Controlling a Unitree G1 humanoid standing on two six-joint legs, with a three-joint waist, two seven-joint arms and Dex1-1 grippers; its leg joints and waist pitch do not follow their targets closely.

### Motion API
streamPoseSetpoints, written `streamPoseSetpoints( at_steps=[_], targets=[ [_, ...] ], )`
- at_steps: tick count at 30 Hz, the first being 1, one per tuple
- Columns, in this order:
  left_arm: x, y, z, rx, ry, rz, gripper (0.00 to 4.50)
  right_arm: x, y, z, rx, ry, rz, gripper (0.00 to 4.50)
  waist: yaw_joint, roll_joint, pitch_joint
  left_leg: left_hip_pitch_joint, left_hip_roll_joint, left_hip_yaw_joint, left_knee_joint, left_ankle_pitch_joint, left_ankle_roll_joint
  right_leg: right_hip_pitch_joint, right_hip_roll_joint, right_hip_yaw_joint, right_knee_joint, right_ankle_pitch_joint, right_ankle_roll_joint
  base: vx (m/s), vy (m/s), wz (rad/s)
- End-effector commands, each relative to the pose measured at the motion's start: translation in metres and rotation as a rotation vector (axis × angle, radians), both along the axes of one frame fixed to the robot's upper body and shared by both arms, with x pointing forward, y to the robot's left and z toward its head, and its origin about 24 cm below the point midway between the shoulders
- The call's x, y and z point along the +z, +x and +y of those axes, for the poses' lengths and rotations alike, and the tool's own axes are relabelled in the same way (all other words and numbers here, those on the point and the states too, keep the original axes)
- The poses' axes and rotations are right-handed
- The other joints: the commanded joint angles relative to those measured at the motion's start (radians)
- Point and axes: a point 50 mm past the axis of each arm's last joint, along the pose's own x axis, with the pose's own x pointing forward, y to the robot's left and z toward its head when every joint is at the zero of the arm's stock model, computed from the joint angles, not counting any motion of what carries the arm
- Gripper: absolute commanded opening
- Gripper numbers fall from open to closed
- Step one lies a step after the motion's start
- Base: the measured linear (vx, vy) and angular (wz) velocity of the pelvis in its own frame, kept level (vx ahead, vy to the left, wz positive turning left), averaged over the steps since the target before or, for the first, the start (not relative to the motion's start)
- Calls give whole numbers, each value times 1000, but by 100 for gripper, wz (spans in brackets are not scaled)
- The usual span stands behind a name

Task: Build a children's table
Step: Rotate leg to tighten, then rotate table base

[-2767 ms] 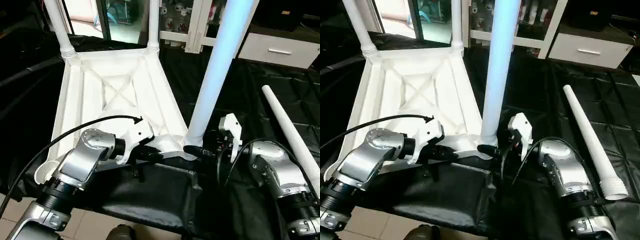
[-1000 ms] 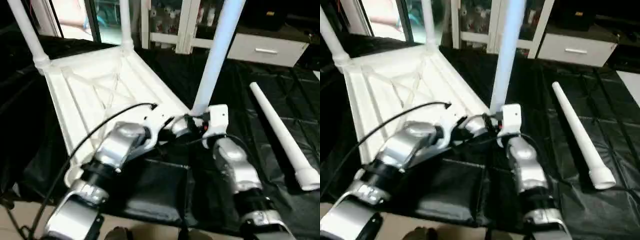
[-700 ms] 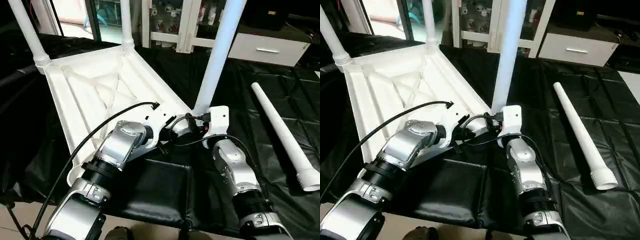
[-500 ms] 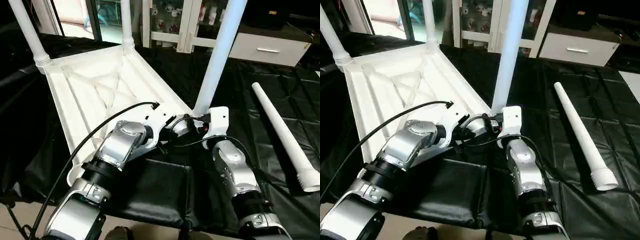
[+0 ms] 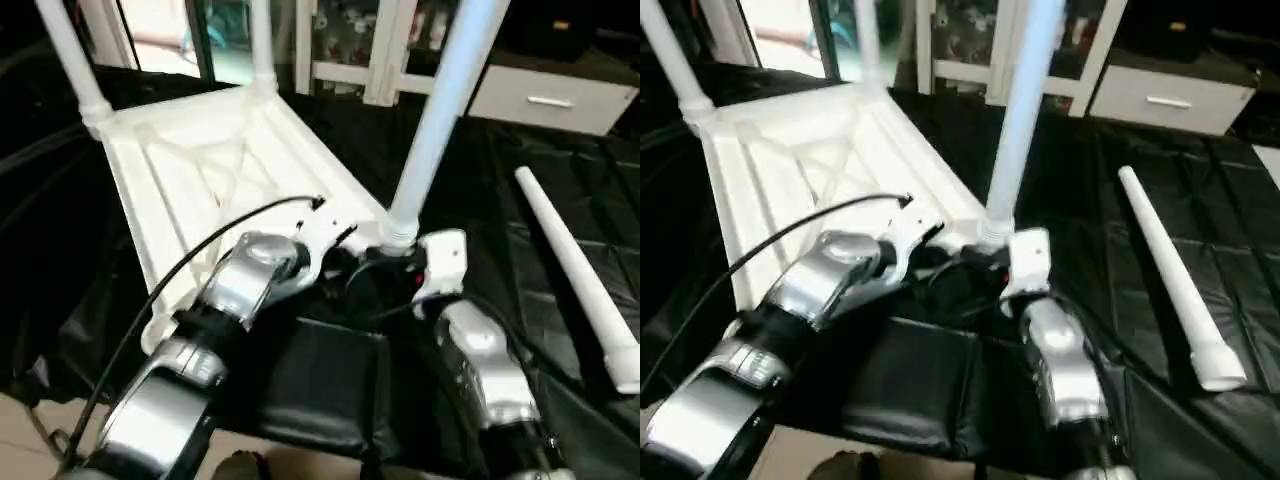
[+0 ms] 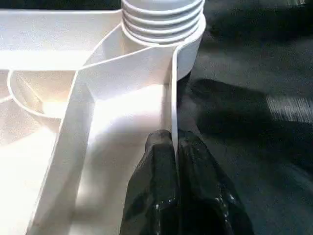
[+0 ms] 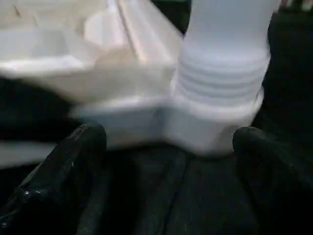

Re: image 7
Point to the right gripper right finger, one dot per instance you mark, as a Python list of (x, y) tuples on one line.
[(279, 181)]

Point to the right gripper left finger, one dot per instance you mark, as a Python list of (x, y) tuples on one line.
[(49, 186)]

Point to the white plastic table top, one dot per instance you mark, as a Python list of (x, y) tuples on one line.
[(122, 73)]

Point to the white plastic table leg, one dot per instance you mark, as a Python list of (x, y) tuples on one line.
[(225, 44)]

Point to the black table mat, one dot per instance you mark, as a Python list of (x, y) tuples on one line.
[(161, 196)]

